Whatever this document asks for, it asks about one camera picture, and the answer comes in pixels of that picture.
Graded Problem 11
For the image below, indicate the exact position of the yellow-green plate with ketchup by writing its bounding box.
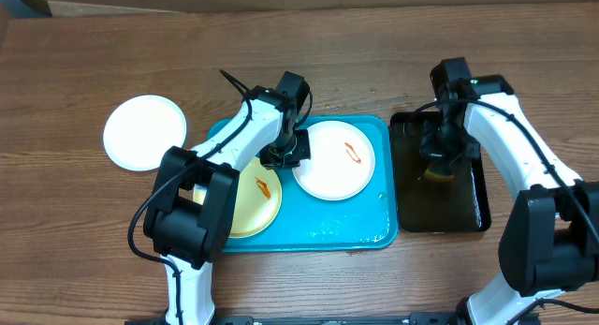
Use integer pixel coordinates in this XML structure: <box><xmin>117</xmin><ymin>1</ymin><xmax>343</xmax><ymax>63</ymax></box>
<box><xmin>192</xmin><ymin>155</ymin><xmax>284</xmax><ymax>240</ymax></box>

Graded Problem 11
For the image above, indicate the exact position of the white plate with ketchup streak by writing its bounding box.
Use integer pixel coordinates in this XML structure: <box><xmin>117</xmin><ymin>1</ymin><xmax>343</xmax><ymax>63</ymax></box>
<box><xmin>293</xmin><ymin>121</ymin><xmax>376</xmax><ymax>201</ymax></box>

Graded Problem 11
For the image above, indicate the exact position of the white plate with small stains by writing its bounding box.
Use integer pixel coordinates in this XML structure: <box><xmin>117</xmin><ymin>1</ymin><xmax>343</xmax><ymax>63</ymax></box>
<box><xmin>103</xmin><ymin>95</ymin><xmax>187</xmax><ymax>171</ymax></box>

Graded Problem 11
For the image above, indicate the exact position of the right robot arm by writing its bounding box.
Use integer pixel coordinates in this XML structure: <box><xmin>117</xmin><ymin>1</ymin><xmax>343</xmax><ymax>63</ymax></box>
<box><xmin>419</xmin><ymin>58</ymin><xmax>598</xmax><ymax>324</ymax></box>

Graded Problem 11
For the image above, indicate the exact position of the turquoise plastic tray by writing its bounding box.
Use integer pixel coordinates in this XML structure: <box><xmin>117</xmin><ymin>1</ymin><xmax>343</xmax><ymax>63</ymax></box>
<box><xmin>224</xmin><ymin>115</ymin><xmax>399</xmax><ymax>253</ymax></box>

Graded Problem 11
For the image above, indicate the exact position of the green and yellow sponge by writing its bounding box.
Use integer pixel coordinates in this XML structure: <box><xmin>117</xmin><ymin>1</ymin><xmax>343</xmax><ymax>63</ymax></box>
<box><xmin>424</xmin><ymin>162</ymin><xmax>455</xmax><ymax>183</ymax></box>

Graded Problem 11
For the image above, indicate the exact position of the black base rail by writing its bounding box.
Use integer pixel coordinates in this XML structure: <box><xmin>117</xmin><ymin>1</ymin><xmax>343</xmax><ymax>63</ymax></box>
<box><xmin>124</xmin><ymin>310</ymin><xmax>469</xmax><ymax>325</ymax></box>

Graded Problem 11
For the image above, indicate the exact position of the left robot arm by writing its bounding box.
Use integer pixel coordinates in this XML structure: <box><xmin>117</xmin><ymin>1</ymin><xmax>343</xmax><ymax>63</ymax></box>
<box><xmin>127</xmin><ymin>71</ymin><xmax>314</xmax><ymax>324</ymax></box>

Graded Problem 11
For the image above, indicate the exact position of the black water tray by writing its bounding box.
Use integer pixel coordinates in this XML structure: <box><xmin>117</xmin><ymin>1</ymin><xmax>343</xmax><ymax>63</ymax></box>
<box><xmin>389</xmin><ymin>111</ymin><xmax>491</xmax><ymax>232</ymax></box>

